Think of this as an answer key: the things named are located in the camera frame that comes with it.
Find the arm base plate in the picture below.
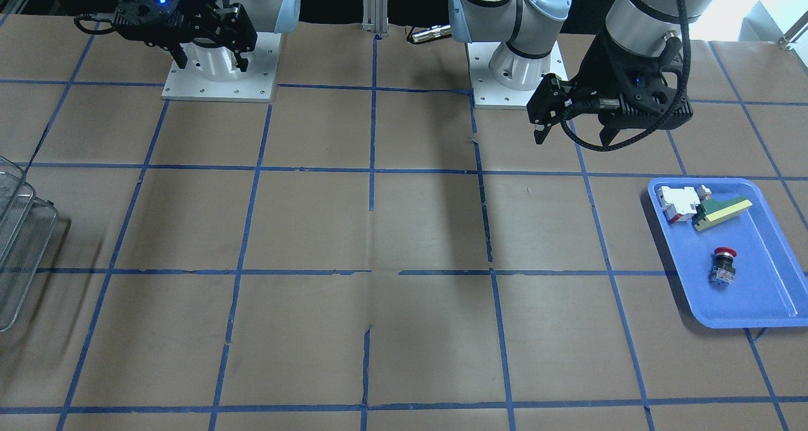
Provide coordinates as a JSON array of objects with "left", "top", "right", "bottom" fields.
[
  {"left": 466, "top": 42, "right": 567, "bottom": 110},
  {"left": 162, "top": 32, "right": 282, "bottom": 103}
]

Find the aluminium frame post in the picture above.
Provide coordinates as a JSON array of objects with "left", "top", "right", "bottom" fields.
[{"left": 362, "top": 0, "right": 389, "bottom": 37}]

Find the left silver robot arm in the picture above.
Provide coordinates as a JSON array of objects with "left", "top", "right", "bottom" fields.
[{"left": 448, "top": 0, "right": 713, "bottom": 152}]

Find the green yellow terminal block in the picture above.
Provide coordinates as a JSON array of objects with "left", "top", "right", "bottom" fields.
[{"left": 692, "top": 186, "right": 753, "bottom": 232}]

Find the blue plastic tray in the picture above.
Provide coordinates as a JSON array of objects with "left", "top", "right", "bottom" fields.
[{"left": 648, "top": 176, "right": 807, "bottom": 329}]

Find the white circuit breaker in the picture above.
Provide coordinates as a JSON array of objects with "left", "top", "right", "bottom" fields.
[{"left": 655, "top": 186, "right": 701, "bottom": 225}]

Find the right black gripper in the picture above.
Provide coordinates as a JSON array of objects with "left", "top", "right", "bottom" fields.
[{"left": 110, "top": 0, "right": 258, "bottom": 72}]

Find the wire mesh shelf basket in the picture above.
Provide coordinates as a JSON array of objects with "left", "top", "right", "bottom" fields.
[{"left": 1, "top": 157, "right": 59, "bottom": 331}]

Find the red emergency stop button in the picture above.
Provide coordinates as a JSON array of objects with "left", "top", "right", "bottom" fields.
[{"left": 709, "top": 247, "right": 738, "bottom": 285}]

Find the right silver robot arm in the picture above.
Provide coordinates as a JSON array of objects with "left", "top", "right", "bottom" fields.
[{"left": 109, "top": 0, "right": 301, "bottom": 82}]

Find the metal cable connector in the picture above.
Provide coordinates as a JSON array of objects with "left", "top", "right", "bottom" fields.
[{"left": 406, "top": 25, "right": 452, "bottom": 45}]

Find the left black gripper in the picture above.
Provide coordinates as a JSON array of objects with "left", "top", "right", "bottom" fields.
[{"left": 527, "top": 27, "right": 693, "bottom": 148}]

